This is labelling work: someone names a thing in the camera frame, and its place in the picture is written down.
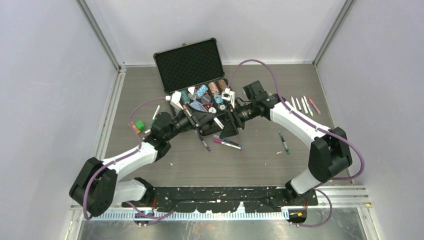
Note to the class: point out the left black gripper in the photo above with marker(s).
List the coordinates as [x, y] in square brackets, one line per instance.
[197, 118]

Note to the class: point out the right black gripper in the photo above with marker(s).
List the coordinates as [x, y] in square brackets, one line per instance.
[229, 130]

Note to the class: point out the purple cap white marker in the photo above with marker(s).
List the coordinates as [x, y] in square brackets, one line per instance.
[219, 123]

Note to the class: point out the dark purple marker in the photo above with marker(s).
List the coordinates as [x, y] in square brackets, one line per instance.
[203, 141]

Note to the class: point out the dark green marker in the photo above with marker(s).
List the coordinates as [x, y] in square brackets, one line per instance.
[284, 142]

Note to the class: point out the green cap white marker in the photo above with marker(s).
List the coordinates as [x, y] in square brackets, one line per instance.
[305, 109]

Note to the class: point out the pink marker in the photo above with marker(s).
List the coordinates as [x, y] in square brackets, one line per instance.
[315, 106]

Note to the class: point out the lime green cap marker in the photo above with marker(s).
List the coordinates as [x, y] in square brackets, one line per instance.
[308, 106]

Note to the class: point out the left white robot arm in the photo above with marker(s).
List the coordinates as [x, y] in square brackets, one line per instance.
[98, 184]

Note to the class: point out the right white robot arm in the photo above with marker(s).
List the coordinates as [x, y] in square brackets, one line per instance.
[329, 153]

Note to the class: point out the light blue marker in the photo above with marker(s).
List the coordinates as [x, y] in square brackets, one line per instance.
[227, 141]

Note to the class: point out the magenta cap white marker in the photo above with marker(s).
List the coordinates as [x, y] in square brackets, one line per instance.
[227, 144]

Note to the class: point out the black poker chip case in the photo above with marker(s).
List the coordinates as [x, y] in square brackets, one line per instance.
[196, 70]

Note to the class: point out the green tip white marker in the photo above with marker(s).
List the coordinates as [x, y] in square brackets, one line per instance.
[157, 110]

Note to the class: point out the green toy block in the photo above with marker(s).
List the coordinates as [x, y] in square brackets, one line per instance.
[140, 125]

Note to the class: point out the brown wooden block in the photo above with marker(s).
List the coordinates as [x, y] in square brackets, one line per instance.
[134, 128]

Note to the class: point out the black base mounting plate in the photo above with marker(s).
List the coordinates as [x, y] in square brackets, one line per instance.
[254, 199]

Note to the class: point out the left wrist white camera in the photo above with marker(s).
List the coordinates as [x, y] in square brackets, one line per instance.
[174, 100]

